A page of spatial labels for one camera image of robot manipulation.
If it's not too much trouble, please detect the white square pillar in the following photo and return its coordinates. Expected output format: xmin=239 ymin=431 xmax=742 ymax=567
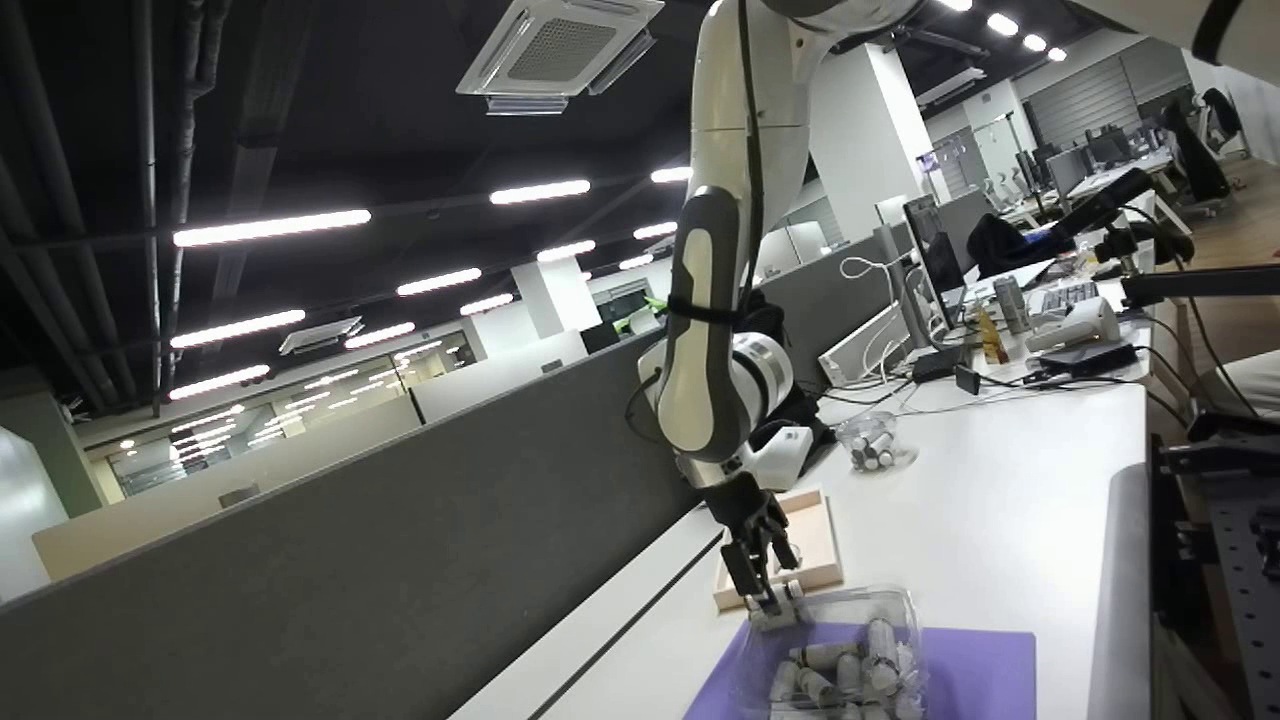
xmin=804 ymin=38 xmax=946 ymax=254

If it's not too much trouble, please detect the ceiling air conditioner unit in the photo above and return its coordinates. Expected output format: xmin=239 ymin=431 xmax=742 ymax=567
xmin=453 ymin=0 xmax=668 ymax=121

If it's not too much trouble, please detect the grey desk partition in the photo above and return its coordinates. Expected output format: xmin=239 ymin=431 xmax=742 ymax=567
xmin=0 ymin=225 xmax=925 ymax=720

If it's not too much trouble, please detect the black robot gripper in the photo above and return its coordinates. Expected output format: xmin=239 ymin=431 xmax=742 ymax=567
xmin=699 ymin=468 xmax=804 ymax=625

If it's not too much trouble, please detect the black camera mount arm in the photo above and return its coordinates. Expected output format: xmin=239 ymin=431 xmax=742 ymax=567
xmin=1118 ymin=255 xmax=1280 ymax=312

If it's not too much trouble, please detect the purple placemat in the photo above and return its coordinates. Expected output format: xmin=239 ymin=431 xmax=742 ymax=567
xmin=680 ymin=617 xmax=1042 ymax=720

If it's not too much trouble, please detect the computer monitor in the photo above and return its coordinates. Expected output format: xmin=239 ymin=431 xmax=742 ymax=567
xmin=878 ymin=193 xmax=978 ymax=384

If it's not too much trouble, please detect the clear plastic bottle container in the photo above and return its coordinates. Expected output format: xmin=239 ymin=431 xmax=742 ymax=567
xmin=758 ymin=584 xmax=931 ymax=720

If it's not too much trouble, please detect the small white bottle in container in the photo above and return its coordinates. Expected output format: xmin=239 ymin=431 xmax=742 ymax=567
xmin=861 ymin=617 xmax=904 ymax=670
xmin=795 ymin=640 xmax=852 ymax=677
xmin=861 ymin=660 xmax=914 ymax=703

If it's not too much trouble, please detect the clear round plastic bowl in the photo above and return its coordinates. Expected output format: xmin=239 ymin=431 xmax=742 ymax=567
xmin=835 ymin=410 xmax=922 ymax=480

